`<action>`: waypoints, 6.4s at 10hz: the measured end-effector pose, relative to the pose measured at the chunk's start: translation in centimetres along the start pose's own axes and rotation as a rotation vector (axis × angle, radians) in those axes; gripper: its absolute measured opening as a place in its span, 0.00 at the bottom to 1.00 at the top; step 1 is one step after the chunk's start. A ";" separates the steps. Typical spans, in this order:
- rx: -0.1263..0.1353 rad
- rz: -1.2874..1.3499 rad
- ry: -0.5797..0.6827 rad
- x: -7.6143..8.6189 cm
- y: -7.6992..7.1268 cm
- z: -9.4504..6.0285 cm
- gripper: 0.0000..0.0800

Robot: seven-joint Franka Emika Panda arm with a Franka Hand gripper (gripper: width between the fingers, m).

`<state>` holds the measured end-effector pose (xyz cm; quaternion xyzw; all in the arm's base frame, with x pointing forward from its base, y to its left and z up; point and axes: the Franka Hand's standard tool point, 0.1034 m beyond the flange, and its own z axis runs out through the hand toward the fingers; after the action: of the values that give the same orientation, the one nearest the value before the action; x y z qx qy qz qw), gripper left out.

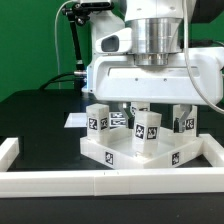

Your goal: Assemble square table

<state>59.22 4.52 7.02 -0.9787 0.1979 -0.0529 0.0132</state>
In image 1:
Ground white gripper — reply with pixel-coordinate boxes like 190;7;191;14
92;47;224;132

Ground white sheet with fiducial tags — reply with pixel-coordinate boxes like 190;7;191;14
64;112;126;128

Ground white square tabletop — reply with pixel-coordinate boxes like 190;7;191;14
79;125;204;170

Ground white U-shaped fence wall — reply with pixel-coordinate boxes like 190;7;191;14
0;138;224;198

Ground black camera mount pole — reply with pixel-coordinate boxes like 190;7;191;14
62;6;86;77

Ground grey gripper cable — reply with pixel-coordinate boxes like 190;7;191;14
181;0;224;116

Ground white cable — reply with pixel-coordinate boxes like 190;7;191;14
54;0;76;89

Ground black cables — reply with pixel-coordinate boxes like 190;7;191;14
39;72;88;91

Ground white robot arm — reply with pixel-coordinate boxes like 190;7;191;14
88;0;224;133

